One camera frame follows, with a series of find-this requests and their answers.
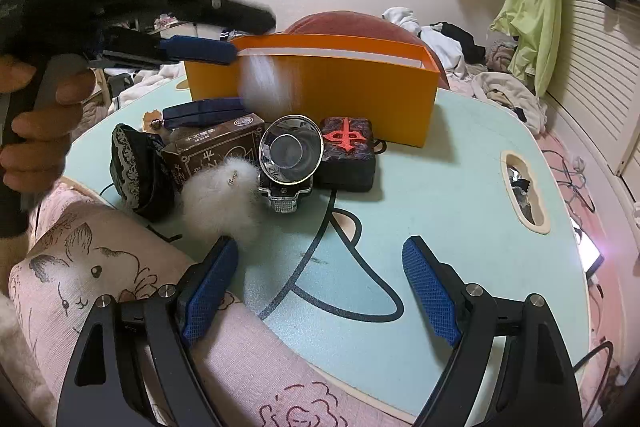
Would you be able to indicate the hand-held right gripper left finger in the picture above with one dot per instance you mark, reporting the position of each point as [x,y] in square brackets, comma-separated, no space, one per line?
[207,297]

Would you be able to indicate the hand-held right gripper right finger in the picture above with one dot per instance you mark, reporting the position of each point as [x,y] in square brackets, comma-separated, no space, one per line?
[432,297]

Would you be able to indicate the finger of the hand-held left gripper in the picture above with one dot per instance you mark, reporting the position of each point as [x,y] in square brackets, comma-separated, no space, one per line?
[200,49]
[205,113]

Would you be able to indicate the brown drink carton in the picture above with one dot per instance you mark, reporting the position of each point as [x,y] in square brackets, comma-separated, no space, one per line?
[200,152]

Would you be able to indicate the clear lens headlamp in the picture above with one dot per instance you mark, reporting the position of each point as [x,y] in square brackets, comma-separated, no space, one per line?
[290,152]

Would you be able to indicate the black glossy lace-trimmed pouch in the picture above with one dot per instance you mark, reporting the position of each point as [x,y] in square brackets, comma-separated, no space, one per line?
[135,177]

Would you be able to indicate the orange cardboard box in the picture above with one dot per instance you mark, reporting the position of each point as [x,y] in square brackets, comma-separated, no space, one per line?
[350,92]

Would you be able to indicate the dark block with red symbol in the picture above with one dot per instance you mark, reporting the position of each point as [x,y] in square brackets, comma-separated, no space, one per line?
[347,152]

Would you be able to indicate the person's left hand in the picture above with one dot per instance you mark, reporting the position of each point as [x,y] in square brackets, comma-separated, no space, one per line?
[40,122]

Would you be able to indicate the smartphone with lit screen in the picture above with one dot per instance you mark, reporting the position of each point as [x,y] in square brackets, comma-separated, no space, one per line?
[591,258]

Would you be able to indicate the white crumpled garment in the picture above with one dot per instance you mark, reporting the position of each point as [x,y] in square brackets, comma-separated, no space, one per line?
[405,19]

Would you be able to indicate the beige crumpled garment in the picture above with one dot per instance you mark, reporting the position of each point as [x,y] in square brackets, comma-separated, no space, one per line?
[510,97]

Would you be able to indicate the black crumpled garment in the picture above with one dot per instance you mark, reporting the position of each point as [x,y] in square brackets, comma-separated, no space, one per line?
[460,42]

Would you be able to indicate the white louvered closet doors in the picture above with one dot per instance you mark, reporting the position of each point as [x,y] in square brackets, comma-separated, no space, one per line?
[595,57]

